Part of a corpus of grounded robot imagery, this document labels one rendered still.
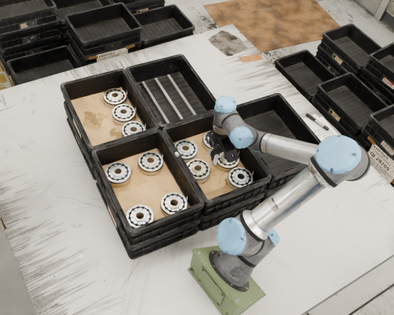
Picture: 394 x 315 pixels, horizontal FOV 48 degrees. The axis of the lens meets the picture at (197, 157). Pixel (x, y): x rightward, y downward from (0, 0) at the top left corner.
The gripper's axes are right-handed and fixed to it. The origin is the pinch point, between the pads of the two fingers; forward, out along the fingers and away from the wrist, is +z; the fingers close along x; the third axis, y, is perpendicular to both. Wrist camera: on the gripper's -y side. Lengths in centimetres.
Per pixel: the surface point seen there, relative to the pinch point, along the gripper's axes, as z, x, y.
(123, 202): -1.6, 43.6, -0.8
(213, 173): 1.6, 4.8, -2.7
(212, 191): 1.1, 9.3, -10.5
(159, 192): -0.4, 29.2, -2.1
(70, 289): 9, 73, -20
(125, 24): 38, -13, 146
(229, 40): 19, -55, 84
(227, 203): -0.4, 7.4, -18.5
